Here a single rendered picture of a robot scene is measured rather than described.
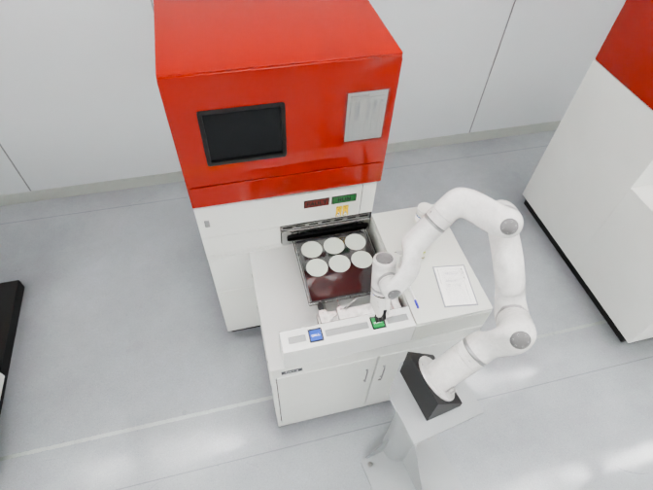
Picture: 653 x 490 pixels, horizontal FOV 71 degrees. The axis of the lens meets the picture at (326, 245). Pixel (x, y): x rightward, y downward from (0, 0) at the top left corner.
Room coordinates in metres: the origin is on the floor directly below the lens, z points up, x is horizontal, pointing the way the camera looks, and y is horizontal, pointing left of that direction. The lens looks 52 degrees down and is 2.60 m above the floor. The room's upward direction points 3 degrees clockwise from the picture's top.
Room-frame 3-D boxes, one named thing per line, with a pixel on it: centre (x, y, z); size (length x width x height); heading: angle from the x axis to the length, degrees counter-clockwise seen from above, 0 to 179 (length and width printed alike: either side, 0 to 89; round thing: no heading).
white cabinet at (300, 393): (1.17, -0.17, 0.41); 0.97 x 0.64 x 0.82; 107
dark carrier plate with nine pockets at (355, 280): (1.25, -0.07, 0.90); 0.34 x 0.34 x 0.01; 17
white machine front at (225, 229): (1.41, 0.18, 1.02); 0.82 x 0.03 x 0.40; 107
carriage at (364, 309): (1.00, -0.16, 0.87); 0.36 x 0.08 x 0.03; 107
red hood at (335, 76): (1.70, 0.27, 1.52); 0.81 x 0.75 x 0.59; 107
